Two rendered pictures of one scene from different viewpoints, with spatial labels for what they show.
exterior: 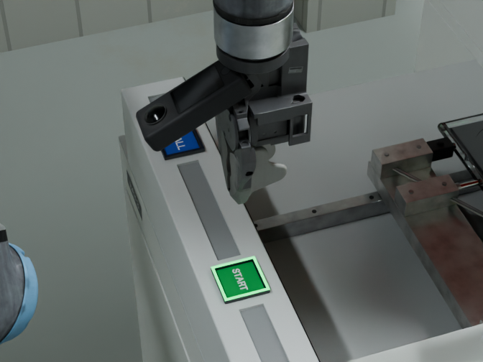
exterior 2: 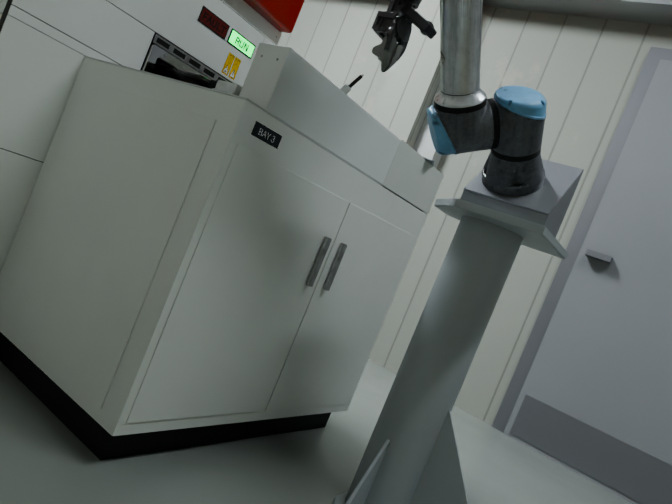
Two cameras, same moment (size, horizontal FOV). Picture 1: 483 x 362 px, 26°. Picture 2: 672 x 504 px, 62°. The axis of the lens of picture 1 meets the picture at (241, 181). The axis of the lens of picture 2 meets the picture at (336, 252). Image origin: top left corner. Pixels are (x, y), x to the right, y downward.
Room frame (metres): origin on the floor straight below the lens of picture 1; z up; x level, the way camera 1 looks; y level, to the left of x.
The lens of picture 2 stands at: (1.70, 1.24, 0.63)
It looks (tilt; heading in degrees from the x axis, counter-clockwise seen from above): 2 degrees down; 232
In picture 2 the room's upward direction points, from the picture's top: 22 degrees clockwise
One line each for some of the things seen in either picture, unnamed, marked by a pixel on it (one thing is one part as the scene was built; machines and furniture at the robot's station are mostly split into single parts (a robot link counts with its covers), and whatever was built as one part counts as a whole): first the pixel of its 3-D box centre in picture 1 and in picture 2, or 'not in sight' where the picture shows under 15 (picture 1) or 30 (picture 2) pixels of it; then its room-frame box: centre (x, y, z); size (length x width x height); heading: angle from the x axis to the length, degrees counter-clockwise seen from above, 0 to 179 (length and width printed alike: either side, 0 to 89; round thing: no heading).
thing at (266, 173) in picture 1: (259, 176); (386, 57); (0.80, -0.02, 1.14); 0.06 x 0.03 x 0.09; 109
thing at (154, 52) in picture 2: not in sight; (201, 91); (1.07, -0.52, 0.89); 0.44 x 0.02 x 0.10; 19
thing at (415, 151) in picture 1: (402, 157); (230, 88); (1.10, -0.23, 0.89); 0.08 x 0.03 x 0.03; 109
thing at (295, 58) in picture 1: (259, 88); (397, 18); (0.82, -0.02, 1.25); 0.09 x 0.08 x 0.12; 109
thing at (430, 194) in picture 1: (426, 195); not in sight; (1.02, -0.25, 0.89); 0.08 x 0.03 x 0.03; 109
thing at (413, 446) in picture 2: not in sight; (470, 388); (0.53, 0.45, 0.41); 0.51 x 0.44 x 0.82; 109
